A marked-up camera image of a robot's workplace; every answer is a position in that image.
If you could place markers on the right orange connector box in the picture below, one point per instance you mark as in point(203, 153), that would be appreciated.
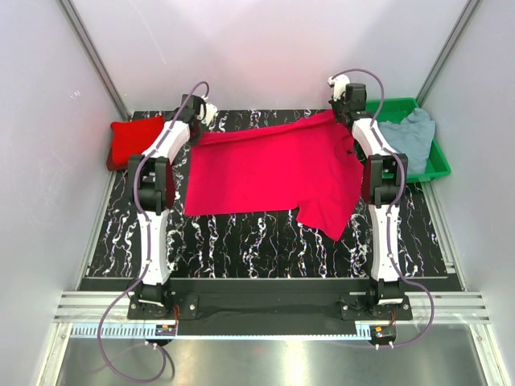
point(384, 332)

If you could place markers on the white slotted cable duct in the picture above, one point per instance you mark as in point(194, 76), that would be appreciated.
point(140, 330)

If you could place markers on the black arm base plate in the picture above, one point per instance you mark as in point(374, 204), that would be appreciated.
point(275, 286)

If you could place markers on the aluminium corner post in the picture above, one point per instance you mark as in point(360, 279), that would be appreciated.
point(80, 30)
point(466, 16)

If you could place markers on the left aluminium corner post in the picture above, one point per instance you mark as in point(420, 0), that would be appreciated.
point(80, 30)

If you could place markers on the right aluminium corner post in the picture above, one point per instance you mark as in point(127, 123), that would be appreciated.
point(466, 16)

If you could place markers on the green plastic bin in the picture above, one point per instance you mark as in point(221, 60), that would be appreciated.
point(395, 110)

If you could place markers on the magenta t shirt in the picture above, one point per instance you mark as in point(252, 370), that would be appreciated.
point(309, 165)

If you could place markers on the orange connector box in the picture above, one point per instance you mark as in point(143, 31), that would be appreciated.
point(166, 329)
point(384, 332)

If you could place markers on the aluminium front rail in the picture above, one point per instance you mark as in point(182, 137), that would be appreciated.
point(445, 307)

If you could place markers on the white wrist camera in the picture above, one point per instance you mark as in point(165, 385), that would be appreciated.
point(338, 85)
point(208, 113)

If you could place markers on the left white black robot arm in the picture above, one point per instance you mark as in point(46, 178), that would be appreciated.
point(152, 193)

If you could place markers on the left orange connector box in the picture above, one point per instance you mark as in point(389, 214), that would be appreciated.
point(166, 329)

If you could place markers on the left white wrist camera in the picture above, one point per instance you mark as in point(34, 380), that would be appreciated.
point(208, 113)

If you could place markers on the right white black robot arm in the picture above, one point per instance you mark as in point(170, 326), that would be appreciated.
point(383, 185)

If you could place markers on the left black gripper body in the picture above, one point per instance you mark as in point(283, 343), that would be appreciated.
point(195, 137)

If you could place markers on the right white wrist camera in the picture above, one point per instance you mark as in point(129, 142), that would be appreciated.
point(338, 85)

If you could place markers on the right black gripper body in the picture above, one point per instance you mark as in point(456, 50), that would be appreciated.
point(339, 108)

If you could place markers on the folded dark red t shirt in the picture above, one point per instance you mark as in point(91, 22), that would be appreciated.
point(118, 158)

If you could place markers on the grey blue t shirt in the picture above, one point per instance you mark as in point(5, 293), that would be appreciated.
point(412, 136)

